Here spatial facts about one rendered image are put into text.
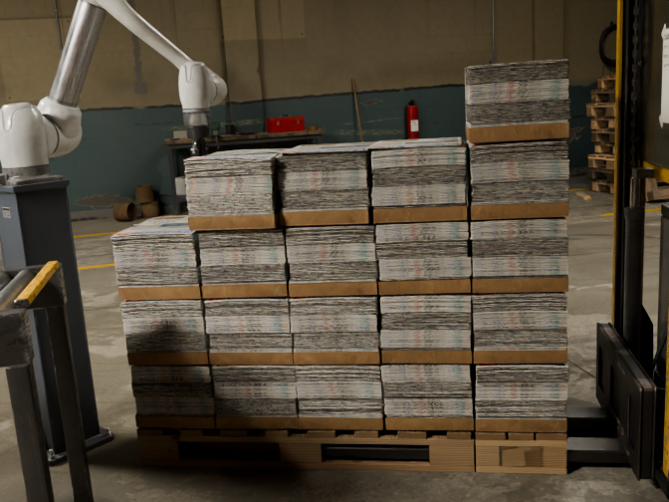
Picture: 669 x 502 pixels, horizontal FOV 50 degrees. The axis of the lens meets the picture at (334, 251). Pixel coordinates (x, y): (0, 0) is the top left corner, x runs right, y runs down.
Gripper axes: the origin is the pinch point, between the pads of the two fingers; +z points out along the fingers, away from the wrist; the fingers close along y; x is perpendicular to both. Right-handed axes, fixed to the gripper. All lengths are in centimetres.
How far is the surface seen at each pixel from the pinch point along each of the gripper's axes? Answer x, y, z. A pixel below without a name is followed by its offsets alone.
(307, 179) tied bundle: -40.5, -17.6, -3.5
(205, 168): -8.8, -20.2, -7.8
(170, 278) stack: 6.5, -18.4, 28.1
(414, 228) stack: -74, -18, 12
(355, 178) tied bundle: -56, -18, -4
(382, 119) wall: -1, 693, -1
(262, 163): -27.4, -21.1, -9.0
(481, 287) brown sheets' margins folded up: -94, -19, 30
